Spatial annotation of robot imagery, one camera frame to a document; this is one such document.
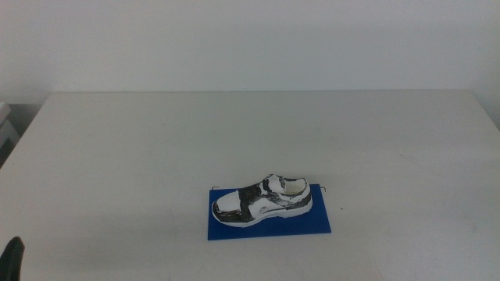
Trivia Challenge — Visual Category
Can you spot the blue rectangular mat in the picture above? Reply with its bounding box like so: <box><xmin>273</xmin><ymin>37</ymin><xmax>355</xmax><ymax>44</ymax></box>
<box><xmin>207</xmin><ymin>183</ymin><xmax>333</xmax><ymax>241</ymax></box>

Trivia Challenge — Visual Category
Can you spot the black and white sneaker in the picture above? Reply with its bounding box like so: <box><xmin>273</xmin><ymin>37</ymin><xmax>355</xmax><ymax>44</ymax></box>
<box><xmin>211</xmin><ymin>173</ymin><xmax>313</xmax><ymax>229</ymax></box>

